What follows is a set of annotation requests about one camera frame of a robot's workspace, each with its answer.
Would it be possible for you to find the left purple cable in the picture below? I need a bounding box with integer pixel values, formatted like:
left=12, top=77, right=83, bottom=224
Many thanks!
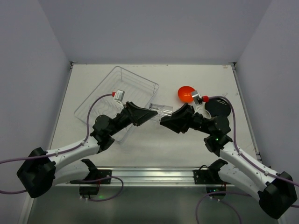
left=0, top=92, right=116, bottom=195

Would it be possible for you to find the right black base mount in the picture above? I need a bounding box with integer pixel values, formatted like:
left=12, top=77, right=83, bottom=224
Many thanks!
left=193, top=165, right=227, bottom=193

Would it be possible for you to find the clear plastic dish rack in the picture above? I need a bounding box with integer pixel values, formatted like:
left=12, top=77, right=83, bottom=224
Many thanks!
left=73, top=66, right=160, bottom=143

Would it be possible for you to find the orange plastic bowl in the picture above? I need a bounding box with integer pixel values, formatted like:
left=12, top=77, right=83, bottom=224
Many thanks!
left=178, top=86, right=195, bottom=103

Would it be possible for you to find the black plate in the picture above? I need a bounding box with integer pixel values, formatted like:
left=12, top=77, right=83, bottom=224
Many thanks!
left=204, top=96, right=231, bottom=118

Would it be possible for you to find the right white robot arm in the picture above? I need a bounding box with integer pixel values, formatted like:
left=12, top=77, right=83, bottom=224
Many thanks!
left=160, top=104, right=298, bottom=219

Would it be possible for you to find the aluminium mounting rail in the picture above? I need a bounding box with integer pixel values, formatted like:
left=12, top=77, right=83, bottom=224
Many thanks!
left=28, top=166, right=278, bottom=187

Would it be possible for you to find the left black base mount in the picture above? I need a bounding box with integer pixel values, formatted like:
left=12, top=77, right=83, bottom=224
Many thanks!
left=68, top=159, right=112, bottom=200

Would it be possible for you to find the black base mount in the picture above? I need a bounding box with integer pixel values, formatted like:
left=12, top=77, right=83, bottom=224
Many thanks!
left=68, top=159, right=112, bottom=200
left=193, top=165, right=227, bottom=193

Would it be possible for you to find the clear glass cup back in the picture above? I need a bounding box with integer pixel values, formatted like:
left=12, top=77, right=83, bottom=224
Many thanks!
left=149, top=103, right=173, bottom=122

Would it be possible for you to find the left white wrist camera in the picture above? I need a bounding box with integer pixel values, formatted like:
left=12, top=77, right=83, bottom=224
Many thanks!
left=112, top=90, right=125, bottom=104

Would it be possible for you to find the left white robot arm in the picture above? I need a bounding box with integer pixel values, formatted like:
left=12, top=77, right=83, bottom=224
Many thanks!
left=17, top=102, right=158, bottom=198

